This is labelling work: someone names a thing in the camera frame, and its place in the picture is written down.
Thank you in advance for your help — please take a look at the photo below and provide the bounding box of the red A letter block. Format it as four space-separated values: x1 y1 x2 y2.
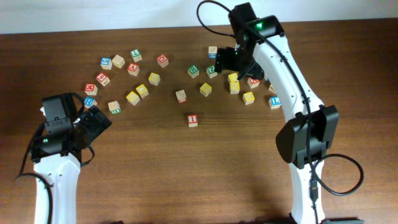
248 78 261 89

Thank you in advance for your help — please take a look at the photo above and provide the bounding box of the green R letter block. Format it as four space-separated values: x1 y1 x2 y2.
187 65 200 78

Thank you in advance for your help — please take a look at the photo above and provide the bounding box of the red side wooden block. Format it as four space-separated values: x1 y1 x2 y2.
175 90 187 103

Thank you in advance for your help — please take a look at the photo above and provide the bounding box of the red I letter block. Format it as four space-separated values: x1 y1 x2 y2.
187 114 198 128

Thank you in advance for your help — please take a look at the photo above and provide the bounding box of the red C letter block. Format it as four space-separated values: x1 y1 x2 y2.
157 54 169 68

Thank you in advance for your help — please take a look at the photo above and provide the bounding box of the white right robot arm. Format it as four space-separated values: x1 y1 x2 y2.
215 3 339 223

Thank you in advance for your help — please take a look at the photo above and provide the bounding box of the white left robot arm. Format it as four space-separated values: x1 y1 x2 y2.
30 93 112 223

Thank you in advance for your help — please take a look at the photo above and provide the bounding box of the yellow block upper middle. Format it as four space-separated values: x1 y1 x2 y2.
228 73 238 83

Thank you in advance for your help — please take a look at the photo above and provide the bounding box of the blue H block upper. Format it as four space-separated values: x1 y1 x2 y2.
84 96 97 109

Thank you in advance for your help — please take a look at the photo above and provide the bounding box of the green E side block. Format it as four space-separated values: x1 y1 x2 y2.
108 101 121 114

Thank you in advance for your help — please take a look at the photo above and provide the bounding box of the yellow block lower middle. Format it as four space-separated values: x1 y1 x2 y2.
229 81 240 94

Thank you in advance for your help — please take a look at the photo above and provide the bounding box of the blue side top block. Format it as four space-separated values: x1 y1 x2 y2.
208 46 218 59

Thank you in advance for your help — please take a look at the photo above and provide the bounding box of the green Z letter block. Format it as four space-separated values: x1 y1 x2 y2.
206 65 218 78

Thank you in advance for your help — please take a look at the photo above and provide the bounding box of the red M letter block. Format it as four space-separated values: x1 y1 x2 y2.
84 83 98 96

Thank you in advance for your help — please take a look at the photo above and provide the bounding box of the yellow umbrella picture block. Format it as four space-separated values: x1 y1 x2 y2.
243 91 255 105

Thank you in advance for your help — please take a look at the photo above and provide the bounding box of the red 6 number block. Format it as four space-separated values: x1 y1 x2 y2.
95 72 110 86

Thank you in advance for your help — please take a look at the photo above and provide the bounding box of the yellow block near R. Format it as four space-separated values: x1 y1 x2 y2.
200 83 212 97

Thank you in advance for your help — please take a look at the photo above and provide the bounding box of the yellow block left lower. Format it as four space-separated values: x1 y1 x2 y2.
126 91 140 106

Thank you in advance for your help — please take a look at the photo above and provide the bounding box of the blue L letter block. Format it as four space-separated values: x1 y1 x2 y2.
269 96 281 109

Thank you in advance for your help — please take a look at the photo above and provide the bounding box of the yellow block left middle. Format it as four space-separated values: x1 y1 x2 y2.
136 84 149 98

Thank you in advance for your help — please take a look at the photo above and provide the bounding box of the blue G letter block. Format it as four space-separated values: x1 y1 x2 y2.
100 57 113 70

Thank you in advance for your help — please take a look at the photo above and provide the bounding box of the plain wooden block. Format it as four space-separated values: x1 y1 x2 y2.
111 55 125 68

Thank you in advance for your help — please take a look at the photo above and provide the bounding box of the red A block left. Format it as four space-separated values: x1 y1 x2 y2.
127 63 140 76

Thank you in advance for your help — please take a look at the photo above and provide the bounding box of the green L letter block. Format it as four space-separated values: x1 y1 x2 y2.
130 49 142 62

